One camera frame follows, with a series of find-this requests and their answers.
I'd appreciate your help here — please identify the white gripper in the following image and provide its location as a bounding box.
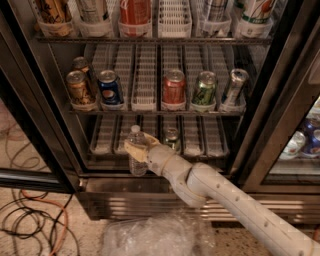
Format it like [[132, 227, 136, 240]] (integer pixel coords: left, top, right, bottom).
[[124, 133, 175, 176]]

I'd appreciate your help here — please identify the clear plastic water bottle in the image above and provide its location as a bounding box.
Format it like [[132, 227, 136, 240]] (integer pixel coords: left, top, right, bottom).
[[127, 125, 148, 177]]

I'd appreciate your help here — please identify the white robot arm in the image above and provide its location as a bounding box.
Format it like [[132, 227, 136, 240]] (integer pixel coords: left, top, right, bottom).
[[124, 134, 320, 256]]

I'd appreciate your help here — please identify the green soda can bottom shelf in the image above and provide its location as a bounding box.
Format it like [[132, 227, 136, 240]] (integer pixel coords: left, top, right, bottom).
[[164, 127, 181, 153]]

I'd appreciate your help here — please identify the green soda can shelf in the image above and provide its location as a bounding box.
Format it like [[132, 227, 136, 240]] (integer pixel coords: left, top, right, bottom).
[[192, 71, 217, 106], [164, 127, 181, 153]]

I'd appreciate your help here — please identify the red soda can middle shelf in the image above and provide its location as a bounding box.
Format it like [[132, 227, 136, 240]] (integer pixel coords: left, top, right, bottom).
[[163, 69, 186, 104]]

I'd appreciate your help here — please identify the steel fridge base grille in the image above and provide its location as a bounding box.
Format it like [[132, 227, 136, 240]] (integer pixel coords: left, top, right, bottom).
[[77, 176, 320, 224]]

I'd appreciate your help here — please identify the green soda can middle shelf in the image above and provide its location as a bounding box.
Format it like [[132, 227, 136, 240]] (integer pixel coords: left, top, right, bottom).
[[192, 71, 217, 106]]

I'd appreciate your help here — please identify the left glass fridge door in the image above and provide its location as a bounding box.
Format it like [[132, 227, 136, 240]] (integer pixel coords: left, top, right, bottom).
[[0, 34, 79, 193]]

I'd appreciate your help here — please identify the glass fridge door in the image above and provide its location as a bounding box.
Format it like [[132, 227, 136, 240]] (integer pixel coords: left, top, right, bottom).
[[229, 0, 320, 194], [0, 34, 79, 193]]

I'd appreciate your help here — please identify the red Coke can top shelf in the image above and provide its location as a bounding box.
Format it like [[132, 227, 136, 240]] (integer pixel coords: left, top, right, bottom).
[[119, 0, 151, 37]]

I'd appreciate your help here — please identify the right glass fridge door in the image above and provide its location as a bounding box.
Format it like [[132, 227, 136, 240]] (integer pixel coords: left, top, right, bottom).
[[229, 0, 320, 194]]

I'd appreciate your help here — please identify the silver can top shelf left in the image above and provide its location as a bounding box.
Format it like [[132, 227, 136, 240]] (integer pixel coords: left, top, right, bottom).
[[76, 0, 109, 24]]

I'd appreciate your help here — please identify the silver can shelf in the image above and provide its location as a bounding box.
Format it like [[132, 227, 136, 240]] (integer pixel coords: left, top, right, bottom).
[[202, 0, 228, 22], [76, 0, 109, 24]]

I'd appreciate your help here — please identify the silver can top shelf right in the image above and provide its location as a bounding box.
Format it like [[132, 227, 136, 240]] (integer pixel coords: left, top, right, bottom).
[[202, 0, 228, 22]]

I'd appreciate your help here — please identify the gold can top shelf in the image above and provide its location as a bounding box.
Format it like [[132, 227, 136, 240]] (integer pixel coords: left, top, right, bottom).
[[35, 0, 72, 24]]

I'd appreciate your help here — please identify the white green can top shelf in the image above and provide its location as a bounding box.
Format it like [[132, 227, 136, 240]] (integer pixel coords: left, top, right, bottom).
[[234, 0, 276, 24]]

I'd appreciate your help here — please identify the blue Pepsi can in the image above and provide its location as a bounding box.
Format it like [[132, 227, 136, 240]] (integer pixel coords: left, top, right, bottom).
[[98, 70, 124, 105]]

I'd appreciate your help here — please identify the clear plastic bag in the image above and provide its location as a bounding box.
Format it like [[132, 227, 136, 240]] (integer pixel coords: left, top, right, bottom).
[[101, 210, 215, 256]]

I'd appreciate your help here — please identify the gold can front left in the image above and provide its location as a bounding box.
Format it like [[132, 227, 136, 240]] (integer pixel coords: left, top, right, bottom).
[[66, 70, 95, 105]]

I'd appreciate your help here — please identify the slim silver can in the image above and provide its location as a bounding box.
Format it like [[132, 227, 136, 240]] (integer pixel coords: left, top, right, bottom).
[[222, 68, 249, 106]]

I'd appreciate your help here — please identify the gold can rear left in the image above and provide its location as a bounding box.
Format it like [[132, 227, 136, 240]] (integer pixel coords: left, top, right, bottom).
[[71, 56, 98, 95]]

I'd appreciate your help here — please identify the white can behind right door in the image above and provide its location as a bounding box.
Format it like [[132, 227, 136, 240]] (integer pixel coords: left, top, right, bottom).
[[280, 131, 306, 160]]

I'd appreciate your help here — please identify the blue can behind right door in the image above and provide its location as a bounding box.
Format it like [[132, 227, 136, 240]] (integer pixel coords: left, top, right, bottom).
[[302, 118, 320, 157]]

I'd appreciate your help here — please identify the bottom wire shelf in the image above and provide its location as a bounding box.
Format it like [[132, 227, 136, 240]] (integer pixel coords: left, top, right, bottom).
[[88, 153, 227, 160]]

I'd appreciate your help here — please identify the wire shelf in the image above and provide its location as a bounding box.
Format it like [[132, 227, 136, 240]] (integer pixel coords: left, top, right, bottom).
[[68, 109, 244, 116], [36, 36, 272, 45], [88, 153, 227, 160]]

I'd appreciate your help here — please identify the middle wire shelf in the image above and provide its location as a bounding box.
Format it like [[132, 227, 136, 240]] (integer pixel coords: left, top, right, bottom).
[[68, 109, 244, 116]]

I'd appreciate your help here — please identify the black cable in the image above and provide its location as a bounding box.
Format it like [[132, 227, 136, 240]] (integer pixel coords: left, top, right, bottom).
[[0, 188, 81, 256]]

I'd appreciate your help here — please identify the top wire shelf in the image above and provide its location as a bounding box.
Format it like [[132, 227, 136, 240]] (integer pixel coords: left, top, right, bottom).
[[36, 36, 272, 45]]

